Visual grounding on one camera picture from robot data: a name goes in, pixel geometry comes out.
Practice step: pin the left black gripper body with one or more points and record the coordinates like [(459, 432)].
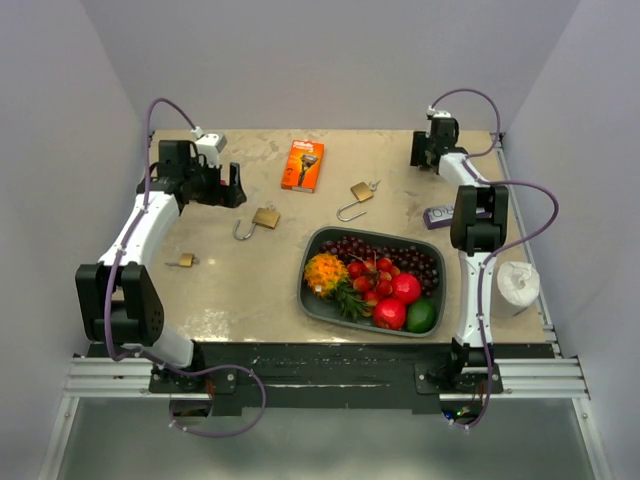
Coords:
[(203, 195)]

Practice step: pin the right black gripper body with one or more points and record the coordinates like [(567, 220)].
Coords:
[(431, 144)]

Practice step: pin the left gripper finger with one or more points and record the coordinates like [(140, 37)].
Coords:
[(235, 192), (215, 178)]

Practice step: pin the small brass padlock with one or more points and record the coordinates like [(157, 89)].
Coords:
[(186, 260)]

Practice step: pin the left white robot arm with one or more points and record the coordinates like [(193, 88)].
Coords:
[(120, 306)]

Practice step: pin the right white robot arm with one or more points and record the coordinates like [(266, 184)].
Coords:
[(478, 231)]

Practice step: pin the brass padlock with key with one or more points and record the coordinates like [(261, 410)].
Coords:
[(362, 192)]

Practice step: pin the large brass padlock centre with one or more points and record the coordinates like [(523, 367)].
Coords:
[(264, 217)]

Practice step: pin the purple toothpaste box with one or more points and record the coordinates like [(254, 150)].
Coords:
[(438, 216)]

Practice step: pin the orange razor box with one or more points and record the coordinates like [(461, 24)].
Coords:
[(303, 166)]

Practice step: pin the dark red grapes bunch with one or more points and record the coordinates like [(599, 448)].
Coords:
[(409, 259)]

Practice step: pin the orange horned melon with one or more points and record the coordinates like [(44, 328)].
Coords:
[(324, 274)]

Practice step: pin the grey fruit tray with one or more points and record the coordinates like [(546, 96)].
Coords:
[(327, 309)]

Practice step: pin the upper red pomegranate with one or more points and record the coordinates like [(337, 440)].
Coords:
[(406, 288)]

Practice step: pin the red pomegranate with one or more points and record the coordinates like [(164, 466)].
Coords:
[(390, 314), (406, 288)]

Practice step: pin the green pineapple leaf top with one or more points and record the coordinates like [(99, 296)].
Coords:
[(351, 306)]

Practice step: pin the white paper towel roll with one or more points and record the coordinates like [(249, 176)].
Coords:
[(516, 286)]

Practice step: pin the green avocado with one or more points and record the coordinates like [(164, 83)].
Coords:
[(421, 316)]

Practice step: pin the lower red pomegranate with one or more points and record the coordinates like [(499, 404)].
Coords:
[(390, 314)]

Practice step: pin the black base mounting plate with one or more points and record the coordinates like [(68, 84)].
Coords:
[(234, 382)]

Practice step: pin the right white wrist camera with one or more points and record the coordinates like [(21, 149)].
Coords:
[(444, 129)]

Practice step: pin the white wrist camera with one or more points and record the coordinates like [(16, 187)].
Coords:
[(209, 146), (444, 129)]

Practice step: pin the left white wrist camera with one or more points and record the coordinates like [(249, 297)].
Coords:
[(209, 146)]

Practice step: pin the aluminium frame rail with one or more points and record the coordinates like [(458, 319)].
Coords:
[(554, 378)]

